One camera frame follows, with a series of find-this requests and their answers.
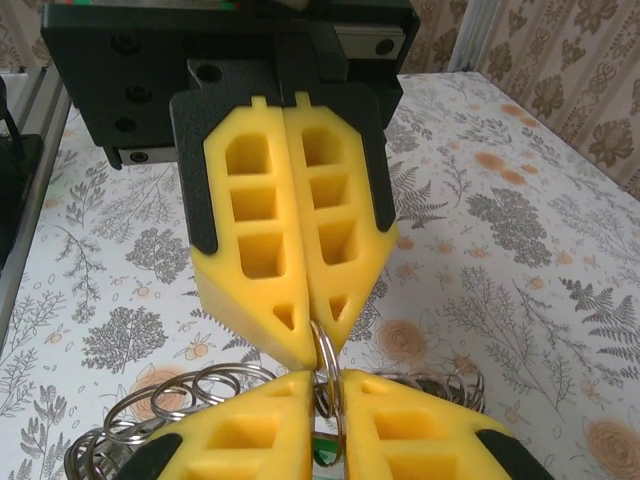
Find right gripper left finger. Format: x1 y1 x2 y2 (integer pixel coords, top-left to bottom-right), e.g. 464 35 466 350
117 369 317 480

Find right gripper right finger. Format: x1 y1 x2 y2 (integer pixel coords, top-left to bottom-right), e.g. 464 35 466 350
342 369 556 480

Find green key tag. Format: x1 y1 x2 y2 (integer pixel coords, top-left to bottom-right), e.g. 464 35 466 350
313 432 345 469

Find silver split ring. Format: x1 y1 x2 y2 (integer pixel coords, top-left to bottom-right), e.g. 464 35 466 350
308 319 347 454

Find aluminium front rail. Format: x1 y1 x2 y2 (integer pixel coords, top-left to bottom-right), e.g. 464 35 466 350
0 62 74 351

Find aluminium corner post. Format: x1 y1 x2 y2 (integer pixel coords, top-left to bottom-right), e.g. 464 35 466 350
448 0 495 76

